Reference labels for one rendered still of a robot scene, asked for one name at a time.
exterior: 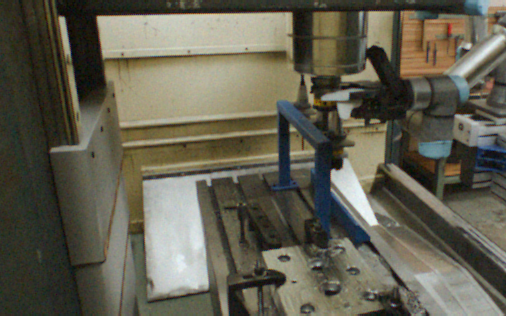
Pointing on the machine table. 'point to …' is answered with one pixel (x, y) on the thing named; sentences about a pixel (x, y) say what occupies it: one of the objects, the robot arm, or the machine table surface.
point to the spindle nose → (327, 43)
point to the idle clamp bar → (263, 227)
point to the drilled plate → (284, 298)
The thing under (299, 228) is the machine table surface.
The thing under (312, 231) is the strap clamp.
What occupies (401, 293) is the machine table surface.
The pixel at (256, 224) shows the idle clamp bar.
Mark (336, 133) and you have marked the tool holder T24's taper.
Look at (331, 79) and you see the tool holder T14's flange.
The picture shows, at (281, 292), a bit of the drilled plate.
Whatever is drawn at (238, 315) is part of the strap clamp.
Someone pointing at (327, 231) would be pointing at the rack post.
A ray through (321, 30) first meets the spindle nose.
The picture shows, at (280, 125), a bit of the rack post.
